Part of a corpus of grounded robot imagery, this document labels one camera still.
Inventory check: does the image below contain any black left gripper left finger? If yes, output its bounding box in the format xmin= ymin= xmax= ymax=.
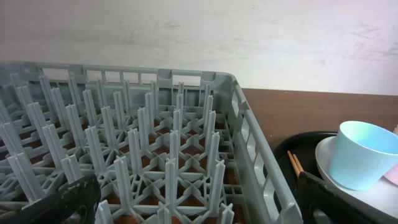
xmin=1 ymin=174 xmax=101 ymax=224

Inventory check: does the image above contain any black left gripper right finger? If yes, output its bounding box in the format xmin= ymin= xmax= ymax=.
xmin=296 ymin=172 xmax=377 ymax=224

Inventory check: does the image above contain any pink plastic cup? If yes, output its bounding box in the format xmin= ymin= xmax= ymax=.
xmin=382 ymin=124 xmax=398 ymax=187

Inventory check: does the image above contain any grey plastic dishwasher rack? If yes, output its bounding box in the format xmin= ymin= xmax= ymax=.
xmin=1 ymin=62 xmax=302 ymax=223

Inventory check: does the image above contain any round black tray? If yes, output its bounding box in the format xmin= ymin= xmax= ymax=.
xmin=274 ymin=131 xmax=337 ymax=197

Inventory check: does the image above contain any pale grey round plate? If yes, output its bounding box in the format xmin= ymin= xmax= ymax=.
xmin=315 ymin=136 xmax=397 ymax=223

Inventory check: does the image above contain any light blue plastic cup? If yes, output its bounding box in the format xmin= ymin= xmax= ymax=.
xmin=328 ymin=121 xmax=397 ymax=191

